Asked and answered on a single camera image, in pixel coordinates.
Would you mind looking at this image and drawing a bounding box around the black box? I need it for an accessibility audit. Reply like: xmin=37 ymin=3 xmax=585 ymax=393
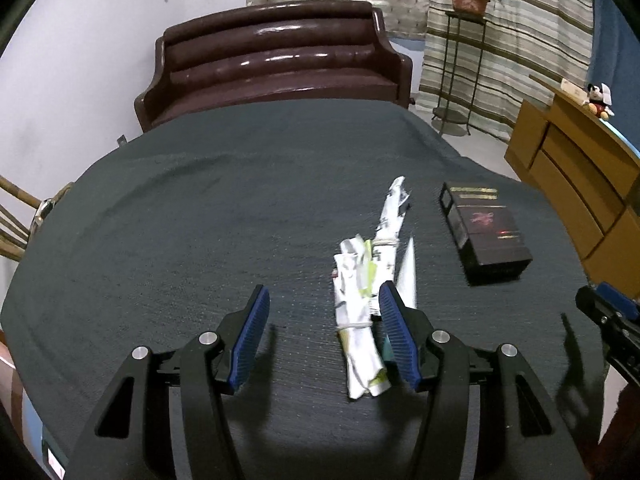
xmin=438 ymin=181 xmax=534 ymax=287

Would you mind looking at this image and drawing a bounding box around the black metal plant stand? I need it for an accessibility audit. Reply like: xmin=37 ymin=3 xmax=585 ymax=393
xmin=430 ymin=10 xmax=489 ymax=137

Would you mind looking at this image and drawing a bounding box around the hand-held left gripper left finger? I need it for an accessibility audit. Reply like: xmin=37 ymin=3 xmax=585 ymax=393
xmin=65 ymin=283 xmax=273 ymax=480

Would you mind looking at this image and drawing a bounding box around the beige striped curtain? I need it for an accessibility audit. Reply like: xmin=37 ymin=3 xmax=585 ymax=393
xmin=416 ymin=0 xmax=594 ymax=142

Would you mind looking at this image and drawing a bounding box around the bamboo chair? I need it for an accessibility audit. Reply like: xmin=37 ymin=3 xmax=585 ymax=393
xmin=0 ymin=174 xmax=44 ymax=262

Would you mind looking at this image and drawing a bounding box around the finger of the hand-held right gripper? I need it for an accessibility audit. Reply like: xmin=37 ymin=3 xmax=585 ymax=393
xmin=596 ymin=281 xmax=640 ymax=319
xmin=575 ymin=285 xmax=640 ymax=387

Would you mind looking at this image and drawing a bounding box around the wooden cabinet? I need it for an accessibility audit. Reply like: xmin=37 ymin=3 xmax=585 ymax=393
xmin=503 ymin=74 xmax=640 ymax=307

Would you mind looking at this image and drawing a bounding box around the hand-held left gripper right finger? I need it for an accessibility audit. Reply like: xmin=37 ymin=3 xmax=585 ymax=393
xmin=377 ymin=280 xmax=591 ymax=480

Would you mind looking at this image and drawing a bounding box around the chrome tube frame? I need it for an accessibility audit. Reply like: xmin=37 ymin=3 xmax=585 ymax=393
xmin=32 ymin=182 xmax=76 ymax=234

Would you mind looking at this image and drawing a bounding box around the brown leather sofa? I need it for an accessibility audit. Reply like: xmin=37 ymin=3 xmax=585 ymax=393
xmin=133 ymin=1 xmax=415 ymax=134

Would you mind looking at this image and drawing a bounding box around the mouse plush toy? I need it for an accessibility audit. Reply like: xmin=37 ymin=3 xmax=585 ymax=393
xmin=582 ymin=82 xmax=616 ymax=121

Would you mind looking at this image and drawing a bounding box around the blue curtain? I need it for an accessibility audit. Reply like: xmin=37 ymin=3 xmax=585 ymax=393
xmin=589 ymin=0 xmax=640 ymax=157

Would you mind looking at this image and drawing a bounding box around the white green wrapper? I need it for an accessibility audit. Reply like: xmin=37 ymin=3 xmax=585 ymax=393
xmin=333 ymin=234 xmax=392 ymax=402

